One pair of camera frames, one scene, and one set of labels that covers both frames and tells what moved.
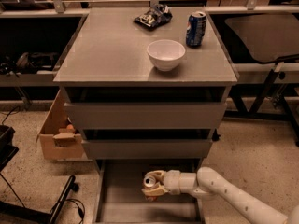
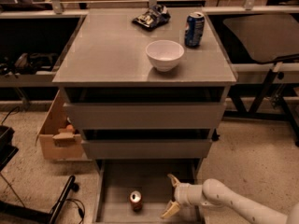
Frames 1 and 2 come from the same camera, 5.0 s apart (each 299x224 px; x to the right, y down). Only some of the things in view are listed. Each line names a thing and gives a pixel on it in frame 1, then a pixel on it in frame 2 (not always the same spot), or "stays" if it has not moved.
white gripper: x=171 y=181 → x=181 y=194
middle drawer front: x=147 y=148 stays
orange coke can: x=153 y=181 → x=136 y=200
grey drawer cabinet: x=149 y=89 stays
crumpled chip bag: x=156 y=16 stays
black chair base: x=13 y=214 stays
